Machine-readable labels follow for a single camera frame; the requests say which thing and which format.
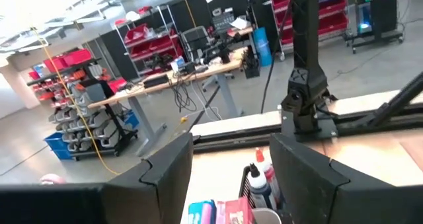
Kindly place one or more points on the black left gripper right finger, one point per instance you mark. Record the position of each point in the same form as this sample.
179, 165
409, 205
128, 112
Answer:
330, 201

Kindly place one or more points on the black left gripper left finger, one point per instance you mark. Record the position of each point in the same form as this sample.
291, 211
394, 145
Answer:
148, 201

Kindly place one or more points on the blue Rice Krispies box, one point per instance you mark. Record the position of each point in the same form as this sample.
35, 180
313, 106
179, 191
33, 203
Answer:
198, 214

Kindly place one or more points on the red cap squeeze bottle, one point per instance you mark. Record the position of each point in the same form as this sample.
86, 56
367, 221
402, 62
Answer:
271, 179

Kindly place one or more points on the black cap squeeze bottle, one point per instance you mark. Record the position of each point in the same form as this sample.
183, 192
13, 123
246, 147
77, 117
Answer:
259, 191

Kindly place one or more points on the red Froot Loops box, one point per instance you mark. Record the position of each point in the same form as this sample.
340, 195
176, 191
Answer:
236, 212

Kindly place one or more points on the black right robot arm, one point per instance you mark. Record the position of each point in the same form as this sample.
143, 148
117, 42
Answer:
307, 68

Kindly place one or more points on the grey plastic bin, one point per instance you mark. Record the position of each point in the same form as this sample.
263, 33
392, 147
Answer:
266, 216

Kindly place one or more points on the grey desk leg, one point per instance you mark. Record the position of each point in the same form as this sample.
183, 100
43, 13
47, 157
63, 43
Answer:
228, 92
145, 125

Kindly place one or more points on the black bottle tray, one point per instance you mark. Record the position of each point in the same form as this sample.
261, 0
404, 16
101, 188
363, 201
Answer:
244, 191

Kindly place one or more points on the parts bin rack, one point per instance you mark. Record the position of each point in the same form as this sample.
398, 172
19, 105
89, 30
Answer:
92, 125

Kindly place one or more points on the pink steel box grater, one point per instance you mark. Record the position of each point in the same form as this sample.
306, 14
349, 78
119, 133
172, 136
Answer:
52, 179

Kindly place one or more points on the black box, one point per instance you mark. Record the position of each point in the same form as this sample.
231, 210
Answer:
155, 81

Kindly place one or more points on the wooden workbench top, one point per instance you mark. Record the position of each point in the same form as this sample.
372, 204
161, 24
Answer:
198, 73

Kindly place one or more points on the black crate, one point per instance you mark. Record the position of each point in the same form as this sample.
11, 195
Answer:
252, 68

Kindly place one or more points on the red bin shelf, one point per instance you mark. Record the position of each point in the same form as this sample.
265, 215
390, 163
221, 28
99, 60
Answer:
72, 59
148, 44
330, 16

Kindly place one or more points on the blue cylinder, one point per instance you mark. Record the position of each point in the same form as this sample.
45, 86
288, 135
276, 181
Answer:
262, 47

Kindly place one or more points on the computer cart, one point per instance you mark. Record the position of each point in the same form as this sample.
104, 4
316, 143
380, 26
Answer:
383, 12

